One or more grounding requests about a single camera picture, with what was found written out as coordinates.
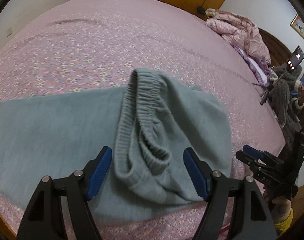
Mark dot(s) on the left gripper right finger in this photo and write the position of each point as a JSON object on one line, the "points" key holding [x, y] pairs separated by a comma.
{"points": [[251, 218]]}

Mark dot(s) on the smartphone on tripod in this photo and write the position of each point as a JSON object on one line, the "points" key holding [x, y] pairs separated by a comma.
{"points": [[295, 59]]}

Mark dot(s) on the black phone tripod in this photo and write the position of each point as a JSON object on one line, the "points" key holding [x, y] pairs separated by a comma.
{"points": [[265, 94]]}

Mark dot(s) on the dark wooden headboard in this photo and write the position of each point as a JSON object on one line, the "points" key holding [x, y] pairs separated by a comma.
{"points": [[279, 53]]}

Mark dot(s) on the pink floral bed sheet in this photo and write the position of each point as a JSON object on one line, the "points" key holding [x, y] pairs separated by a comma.
{"points": [[90, 44]]}

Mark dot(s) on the grey-green knit pants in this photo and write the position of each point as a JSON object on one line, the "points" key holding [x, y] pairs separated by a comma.
{"points": [[148, 124]]}

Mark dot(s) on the purple pillow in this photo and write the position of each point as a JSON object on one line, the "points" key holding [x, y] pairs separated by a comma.
{"points": [[259, 69]]}

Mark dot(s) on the white wall socket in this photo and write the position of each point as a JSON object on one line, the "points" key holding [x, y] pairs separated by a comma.
{"points": [[9, 31]]}

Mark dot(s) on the framed wall picture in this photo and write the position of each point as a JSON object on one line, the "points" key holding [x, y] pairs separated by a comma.
{"points": [[298, 25]]}

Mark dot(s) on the operator right hand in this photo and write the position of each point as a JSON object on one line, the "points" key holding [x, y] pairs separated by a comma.
{"points": [[281, 205]]}

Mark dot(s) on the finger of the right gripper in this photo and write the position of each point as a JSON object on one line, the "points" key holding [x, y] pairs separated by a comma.
{"points": [[246, 159], [252, 152]]}

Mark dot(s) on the seated person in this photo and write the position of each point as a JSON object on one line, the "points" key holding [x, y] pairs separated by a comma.
{"points": [[303, 97]]}

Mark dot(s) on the grey fuzzy blanket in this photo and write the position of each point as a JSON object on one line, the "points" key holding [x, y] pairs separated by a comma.
{"points": [[283, 98]]}

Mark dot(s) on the pink quilted jacket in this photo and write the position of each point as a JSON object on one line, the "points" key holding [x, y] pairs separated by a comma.
{"points": [[239, 31]]}

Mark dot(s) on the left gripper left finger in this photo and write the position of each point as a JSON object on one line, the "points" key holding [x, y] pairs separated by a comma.
{"points": [[43, 217]]}

